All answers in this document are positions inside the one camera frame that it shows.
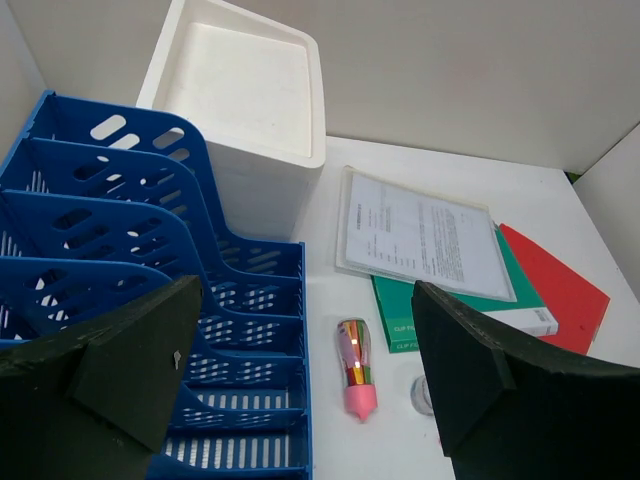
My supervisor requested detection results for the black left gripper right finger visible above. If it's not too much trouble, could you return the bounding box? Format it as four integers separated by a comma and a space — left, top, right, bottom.
411, 282, 639, 479

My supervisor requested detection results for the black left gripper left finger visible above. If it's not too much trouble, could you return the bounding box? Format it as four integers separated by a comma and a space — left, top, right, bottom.
1, 276, 203, 479

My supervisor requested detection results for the green clip file folder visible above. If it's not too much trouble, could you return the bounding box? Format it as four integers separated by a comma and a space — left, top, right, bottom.
372, 227, 559, 353

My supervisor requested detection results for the red file folder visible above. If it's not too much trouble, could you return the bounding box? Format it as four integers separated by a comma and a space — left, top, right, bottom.
500, 224, 610, 355

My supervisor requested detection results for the blue plastic file organizer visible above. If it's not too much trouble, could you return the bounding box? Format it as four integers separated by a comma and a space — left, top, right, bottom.
1, 91, 313, 479

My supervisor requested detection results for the white foam drawer box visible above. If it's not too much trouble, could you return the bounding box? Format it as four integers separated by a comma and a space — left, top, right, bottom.
136, 1, 326, 240

